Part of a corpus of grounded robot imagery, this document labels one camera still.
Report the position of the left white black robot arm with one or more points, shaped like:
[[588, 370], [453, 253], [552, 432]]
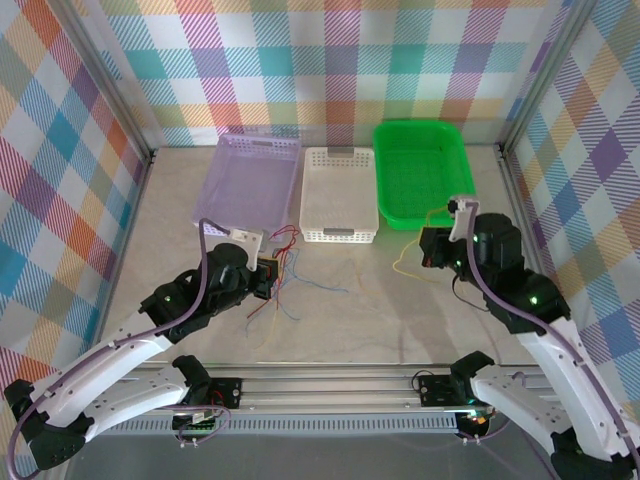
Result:
[[115, 350]]

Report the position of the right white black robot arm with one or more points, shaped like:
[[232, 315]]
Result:
[[550, 365]]

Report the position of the green plastic mesh basket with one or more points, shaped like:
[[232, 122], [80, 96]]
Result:
[[425, 170]]

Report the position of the purple perforated plastic basket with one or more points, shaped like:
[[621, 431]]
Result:
[[245, 185]]

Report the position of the white perforated plastic basket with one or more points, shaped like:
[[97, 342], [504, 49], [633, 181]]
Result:
[[337, 195]]

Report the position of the green terminal controller board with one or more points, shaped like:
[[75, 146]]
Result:
[[200, 427]]

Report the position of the orange controller board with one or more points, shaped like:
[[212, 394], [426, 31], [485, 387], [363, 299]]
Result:
[[477, 425]]

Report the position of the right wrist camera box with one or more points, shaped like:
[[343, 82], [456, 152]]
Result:
[[462, 220]]

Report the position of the aluminium table side rail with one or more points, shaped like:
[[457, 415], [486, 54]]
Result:
[[130, 230], [512, 180]]

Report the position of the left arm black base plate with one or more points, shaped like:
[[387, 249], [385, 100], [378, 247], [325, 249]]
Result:
[[230, 392]]

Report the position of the aluminium mounting rail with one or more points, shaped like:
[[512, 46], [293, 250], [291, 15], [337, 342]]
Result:
[[325, 395]]

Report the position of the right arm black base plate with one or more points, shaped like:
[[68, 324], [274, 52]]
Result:
[[432, 390]]

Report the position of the aluminium frame post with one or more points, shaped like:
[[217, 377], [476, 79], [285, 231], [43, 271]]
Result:
[[105, 75], [546, 75]]

